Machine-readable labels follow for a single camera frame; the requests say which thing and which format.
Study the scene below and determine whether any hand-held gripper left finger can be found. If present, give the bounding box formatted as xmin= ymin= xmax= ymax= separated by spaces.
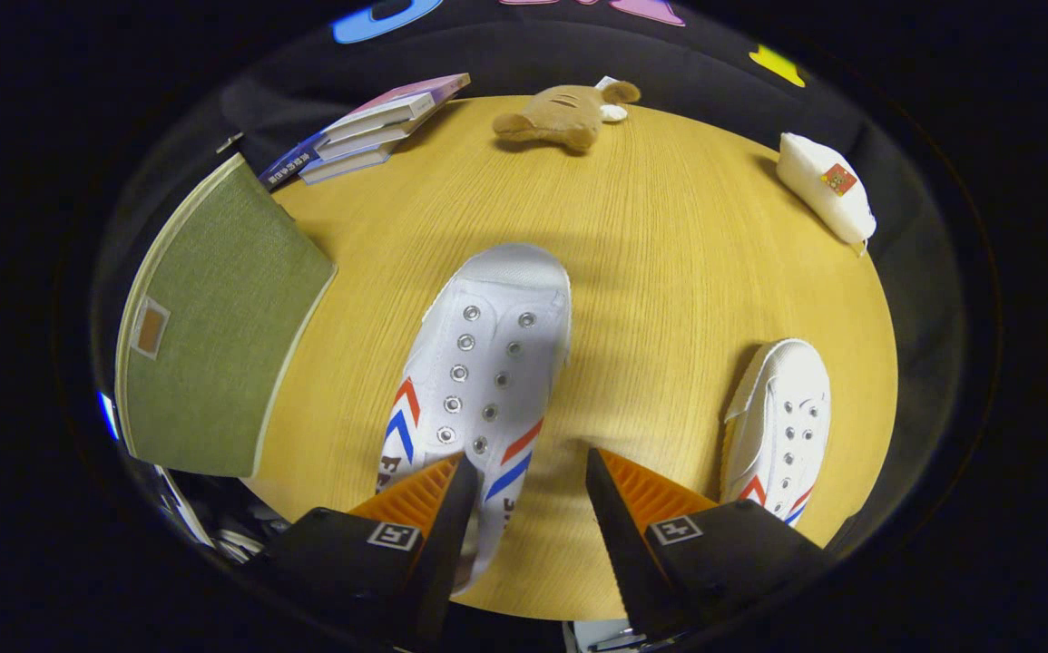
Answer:
xmin=247 ymin=452 xmax=481 ymax=649

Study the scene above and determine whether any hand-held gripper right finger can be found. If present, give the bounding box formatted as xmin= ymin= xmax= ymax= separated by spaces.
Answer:
xmin=585 ymin=446 xmax=828 ymax=640

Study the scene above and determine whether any white striped canvas shoe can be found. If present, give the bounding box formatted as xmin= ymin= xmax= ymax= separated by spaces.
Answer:
xmin=377 ymin=242 xmax=573 ymax=595
xmin=720 ymin=338 xmax=832 ymax=527

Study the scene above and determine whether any white book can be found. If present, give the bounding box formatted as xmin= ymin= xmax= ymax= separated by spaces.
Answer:
xmin=299 ymin=145 xmax=390 ymax=187
xmin=315 ymin=116 xmax=420 ymax=162

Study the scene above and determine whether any white plush toy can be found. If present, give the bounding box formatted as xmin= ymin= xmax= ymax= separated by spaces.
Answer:
xmin=776 ymin=132 xmax=877 ymax=250

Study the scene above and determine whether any dark blue book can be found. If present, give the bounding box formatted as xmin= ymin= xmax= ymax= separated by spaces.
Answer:
xmin=258 ymin=132 xmax=329 ymax=190

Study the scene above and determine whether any brown plush toy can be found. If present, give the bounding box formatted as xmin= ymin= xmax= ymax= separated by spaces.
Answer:
xmin=493 ymin=77 xmax=642 ymax=152

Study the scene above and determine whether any pink book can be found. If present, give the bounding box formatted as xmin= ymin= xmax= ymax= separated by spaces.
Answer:
xmin=331 ymin=73 xmax=472 ymax=139

